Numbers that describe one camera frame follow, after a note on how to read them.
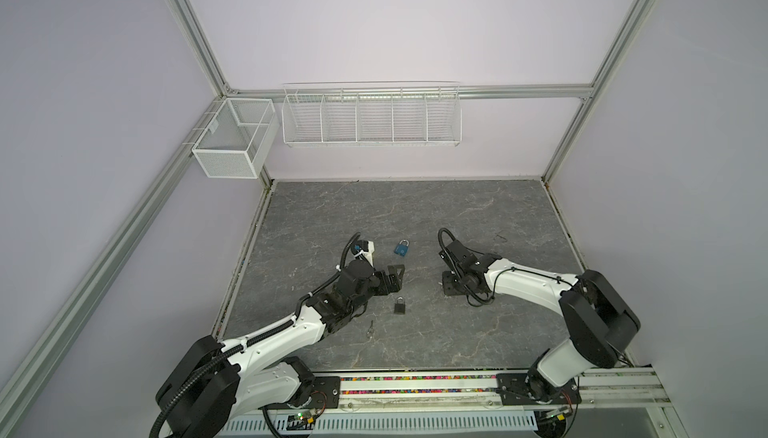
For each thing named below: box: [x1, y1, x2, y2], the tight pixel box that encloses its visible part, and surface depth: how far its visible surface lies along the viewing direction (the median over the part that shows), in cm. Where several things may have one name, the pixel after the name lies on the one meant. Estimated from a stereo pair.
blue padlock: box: [394, 239, 410, 257], surface depth 103 cm
